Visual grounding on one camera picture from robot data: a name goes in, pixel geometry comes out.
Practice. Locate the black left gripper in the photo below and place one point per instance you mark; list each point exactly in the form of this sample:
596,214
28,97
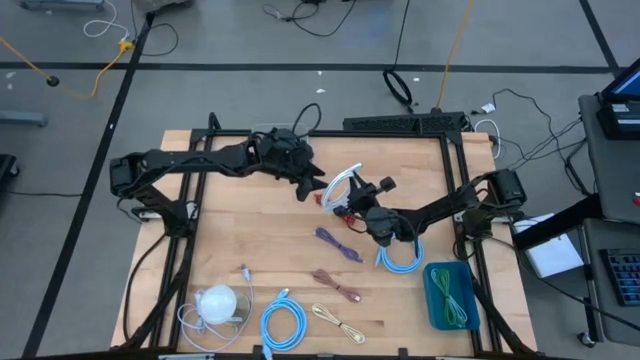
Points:
285,152

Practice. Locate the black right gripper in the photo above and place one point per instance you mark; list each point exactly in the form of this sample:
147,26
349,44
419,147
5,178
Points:
367,200

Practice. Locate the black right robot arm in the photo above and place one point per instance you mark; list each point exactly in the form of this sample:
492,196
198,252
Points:
440,205

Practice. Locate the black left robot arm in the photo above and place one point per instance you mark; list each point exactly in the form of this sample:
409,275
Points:
200,159

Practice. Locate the black perforated power strip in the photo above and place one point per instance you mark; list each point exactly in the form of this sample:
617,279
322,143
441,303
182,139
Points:
400,123

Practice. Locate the teal plastic bin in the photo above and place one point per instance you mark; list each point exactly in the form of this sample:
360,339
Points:
437,312

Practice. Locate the white paper tag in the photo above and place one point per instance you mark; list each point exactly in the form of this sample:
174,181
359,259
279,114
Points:
488,107

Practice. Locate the white dome device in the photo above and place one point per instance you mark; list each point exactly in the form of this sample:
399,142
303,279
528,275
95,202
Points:
217,305

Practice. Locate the black metal beam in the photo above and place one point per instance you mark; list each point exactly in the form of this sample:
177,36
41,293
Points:
555,225

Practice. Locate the white box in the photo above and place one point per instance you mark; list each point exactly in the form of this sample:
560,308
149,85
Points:
555,255

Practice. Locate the grey rolling desk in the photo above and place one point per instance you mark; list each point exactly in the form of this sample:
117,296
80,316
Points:
610,175

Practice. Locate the black laptop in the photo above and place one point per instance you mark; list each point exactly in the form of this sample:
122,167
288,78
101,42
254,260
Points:
622,120

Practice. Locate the black round floor plug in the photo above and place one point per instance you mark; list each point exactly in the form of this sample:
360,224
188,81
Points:
52,81

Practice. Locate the black keyboard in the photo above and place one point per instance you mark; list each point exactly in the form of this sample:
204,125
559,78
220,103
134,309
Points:
625,275

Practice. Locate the grey metal bar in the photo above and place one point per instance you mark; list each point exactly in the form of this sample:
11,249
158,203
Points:
22,118

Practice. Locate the black aluminium table frame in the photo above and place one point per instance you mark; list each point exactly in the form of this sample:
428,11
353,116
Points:
336,133

